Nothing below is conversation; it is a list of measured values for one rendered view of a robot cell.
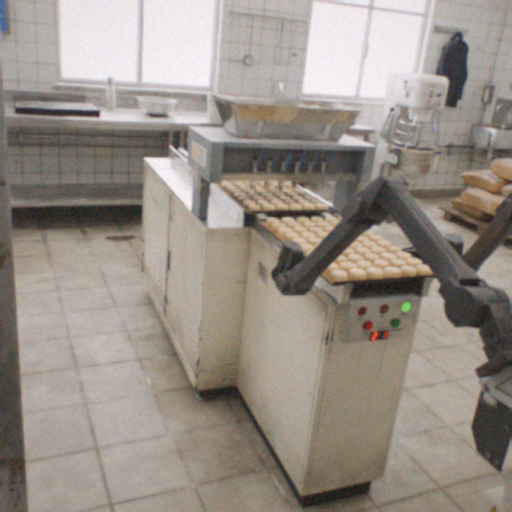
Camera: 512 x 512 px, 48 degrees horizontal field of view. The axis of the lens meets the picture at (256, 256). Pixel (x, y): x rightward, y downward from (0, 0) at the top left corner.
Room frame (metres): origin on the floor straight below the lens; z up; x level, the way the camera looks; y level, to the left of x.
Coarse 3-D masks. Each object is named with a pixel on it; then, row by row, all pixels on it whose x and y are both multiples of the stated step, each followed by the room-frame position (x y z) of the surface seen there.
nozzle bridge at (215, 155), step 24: (192, 144) 2.35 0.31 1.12; (216, 144) 2.13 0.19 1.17; (240, 144) 2.16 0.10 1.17; (264, 144) 2.20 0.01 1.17; (288, 144) 2.24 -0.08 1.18; (312, 144) 2.29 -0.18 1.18; (336, 144) 2.34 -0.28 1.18; (360, 144) 2.40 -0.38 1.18; (216, 168) 2.13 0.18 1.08; (240, 168) 2.26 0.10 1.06; (264, 168) 2.30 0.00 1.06; (288, 168) 2.34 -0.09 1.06; (312, 168) 2.39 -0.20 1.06; (336, 168) 2.43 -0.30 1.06; (360, 168) 2.40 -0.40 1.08; (192, 192) 2.31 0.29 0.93; (336, 192) 2.57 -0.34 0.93
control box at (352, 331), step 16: (352, 304) 1.56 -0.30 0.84; (368, 304) 1.58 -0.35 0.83; (400, 304) 1.62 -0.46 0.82; (352, 320) 1.56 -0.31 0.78; (368, 320) 1.58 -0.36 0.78; (384, 320) 1.60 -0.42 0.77; (400, 320) 1.63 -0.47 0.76; (352, 336) 1.56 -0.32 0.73; (368, 336) 1.59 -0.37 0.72; (384, 336) 1.61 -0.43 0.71; (400, 336) 1.63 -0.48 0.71
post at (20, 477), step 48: (0, 48) 0.52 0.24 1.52; (0, 96) 0.52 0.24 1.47; (0, 144) 0.52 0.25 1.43; (0, 192) 0.52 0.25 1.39; (0, 240) 0.52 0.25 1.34; (0, 288) 0.52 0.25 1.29; (0, 336) 0.52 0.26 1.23; (0, 384) 0.51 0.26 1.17; (0, 432) 0.51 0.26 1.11; (0, 480) 0.51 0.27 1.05
